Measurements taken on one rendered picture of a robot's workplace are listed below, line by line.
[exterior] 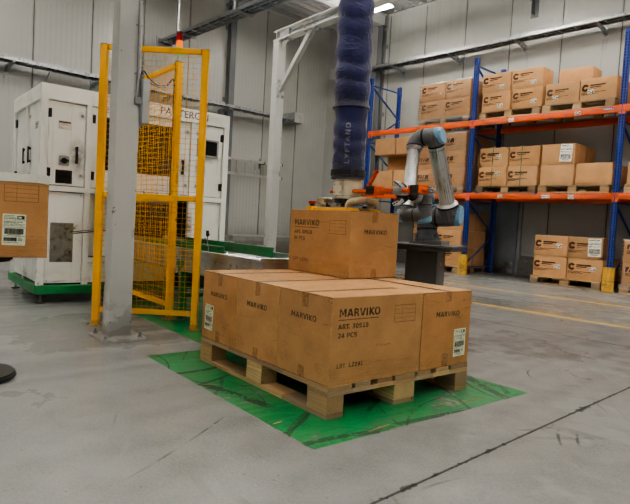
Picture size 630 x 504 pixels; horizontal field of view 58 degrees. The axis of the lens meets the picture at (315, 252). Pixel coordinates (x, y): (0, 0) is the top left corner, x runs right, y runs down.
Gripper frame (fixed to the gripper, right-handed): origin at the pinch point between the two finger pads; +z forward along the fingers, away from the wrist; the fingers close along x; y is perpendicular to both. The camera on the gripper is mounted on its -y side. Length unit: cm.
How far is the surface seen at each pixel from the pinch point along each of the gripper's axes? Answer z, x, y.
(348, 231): 35.5, -25.1, 0.3
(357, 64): 20, 78, 19
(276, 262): 41, -49, 65
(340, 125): 25, 40, 26
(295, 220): 35, -20, 53
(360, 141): 14.1, 31.1, 17.9
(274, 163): -143, 50, 347
